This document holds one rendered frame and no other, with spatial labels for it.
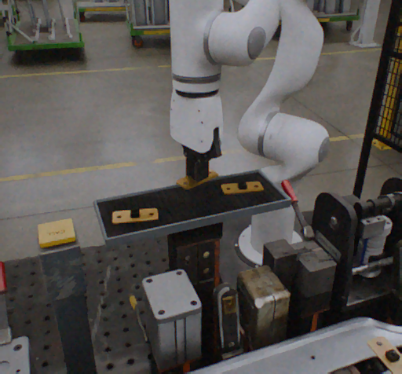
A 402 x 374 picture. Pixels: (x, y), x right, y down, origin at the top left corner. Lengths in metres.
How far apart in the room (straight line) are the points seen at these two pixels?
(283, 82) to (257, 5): 0.40
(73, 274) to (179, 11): 0.49
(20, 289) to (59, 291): 0.58
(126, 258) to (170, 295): 0.74
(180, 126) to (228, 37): 0.20
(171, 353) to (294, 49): 0.69
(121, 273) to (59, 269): 0.59
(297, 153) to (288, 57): 0.22
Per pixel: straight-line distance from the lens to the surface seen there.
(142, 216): 0.83
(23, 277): 1.49
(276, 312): 0.81
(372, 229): 0.88
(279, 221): 1.21
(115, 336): 1.25
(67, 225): 0.84
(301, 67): 1.06
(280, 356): 0.82
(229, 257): 1.29
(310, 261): 0.88
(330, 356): 0.83
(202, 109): 0.73
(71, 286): 0.87
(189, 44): 0.71
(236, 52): 0.66
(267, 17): 0.70
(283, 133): 1.07
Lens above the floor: 1.63
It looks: 29 degrees down
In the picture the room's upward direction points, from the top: straight up
